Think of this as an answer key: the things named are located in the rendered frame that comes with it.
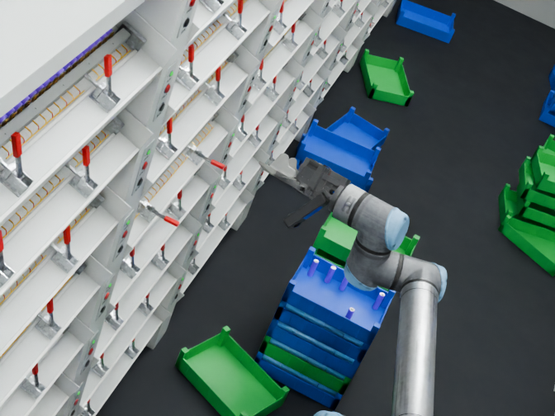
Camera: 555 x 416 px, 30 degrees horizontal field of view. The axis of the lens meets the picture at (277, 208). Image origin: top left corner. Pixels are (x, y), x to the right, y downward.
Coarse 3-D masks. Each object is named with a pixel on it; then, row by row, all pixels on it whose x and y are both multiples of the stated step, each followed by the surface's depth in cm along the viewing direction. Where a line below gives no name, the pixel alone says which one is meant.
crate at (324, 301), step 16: (304, 272) 326; (320, 272) 328; (336, 272) 326; (288, 288) 310; (304, 288) 320; (320, 288) 322; (336, 288) 325; (352, 288) 327; (304, 304) 311; (320, 304) 317; (336, 304) 319; (352, 304) 322; (368, 304) 324; (384, 304) 324; (336, 320) 310; (352, 320) 308; (368, 320) 318; (352, 336) 311; (368, 336) 309
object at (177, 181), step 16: (224, 112) 269; (208, 128) 268; (224, 128) 271; (192, 144) 260; (208, 144) 264; (176, 176) 250; (160, 192) 244; (176, 192) 247; (160, 208) 241; (144, 224) 235; (128, 240) 229
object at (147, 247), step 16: (192, 176) 280; (208, 176) 282; (192, 192) 277; (176, 208) 267; (160, 224) 264; (144, 240) 257; (160, 240) 260; (128, 256) 251; (144, 256) 254; (128, 272) 247; (128, 288) 245; (112, 304) 233
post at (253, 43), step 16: (256, 32) 253; (256, 48) 256; (240, 96) 265; (240, 112) 275; (224, 144) 275; (208, 192) 286; (192, 208) 290; (208, 208) 298; (192, 240) 299; (176, 288) 312; (160, 304) 314; (160, 336) 328
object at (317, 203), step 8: (312, 200) 243; (320, 200) 243; (328, 200) 246; (304, 208) 244; (312, 208) 243; (320, 208) 246; (288, 216) 244; (296, 216) 244; (304, 216) 244; (288, 224) 244; (296, 224) 245
